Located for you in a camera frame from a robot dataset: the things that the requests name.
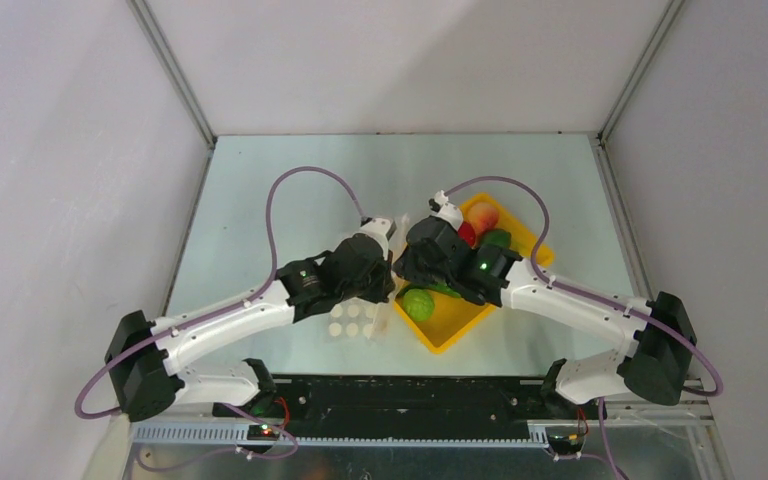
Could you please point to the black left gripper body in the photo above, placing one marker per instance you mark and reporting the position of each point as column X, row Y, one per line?
column 372, row 287

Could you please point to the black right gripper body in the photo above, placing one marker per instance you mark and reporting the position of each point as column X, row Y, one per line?
column 417, row 258

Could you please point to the red apple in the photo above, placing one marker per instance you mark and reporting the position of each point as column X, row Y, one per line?
column 467, row 233

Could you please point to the clear zip top bag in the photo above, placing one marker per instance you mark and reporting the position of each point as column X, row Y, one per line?
column 356, row 320

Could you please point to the bumpy green custard apple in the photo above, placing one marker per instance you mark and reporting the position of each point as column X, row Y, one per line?
column 418, row 304

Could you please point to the green chili pepper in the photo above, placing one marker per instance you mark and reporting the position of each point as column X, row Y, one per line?
column 445, row 290

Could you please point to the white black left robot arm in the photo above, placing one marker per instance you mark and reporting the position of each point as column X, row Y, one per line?
column 151, row 362

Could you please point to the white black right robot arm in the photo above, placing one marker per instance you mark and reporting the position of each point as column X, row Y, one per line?
column 650, row 341

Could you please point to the pink orange peach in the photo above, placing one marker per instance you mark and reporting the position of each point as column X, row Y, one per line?
column 482, row 217

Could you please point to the yellow plastic tray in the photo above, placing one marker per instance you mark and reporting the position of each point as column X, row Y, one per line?
column 447, row 319

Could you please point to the dark green avocado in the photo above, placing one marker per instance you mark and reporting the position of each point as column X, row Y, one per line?
column 497, row 237

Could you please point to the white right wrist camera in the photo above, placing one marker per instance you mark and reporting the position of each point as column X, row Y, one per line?
column 444, row 209

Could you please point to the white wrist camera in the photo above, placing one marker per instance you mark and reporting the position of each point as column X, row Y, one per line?
column 444, row 209
column 381, row 230

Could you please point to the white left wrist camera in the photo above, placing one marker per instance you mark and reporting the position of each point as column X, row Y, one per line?
column 381, row 230

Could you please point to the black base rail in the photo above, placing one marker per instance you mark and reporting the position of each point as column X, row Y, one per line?
column 415, row 407

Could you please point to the grey slotted cable duct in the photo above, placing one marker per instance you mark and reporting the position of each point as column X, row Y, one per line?
column 244, row 434

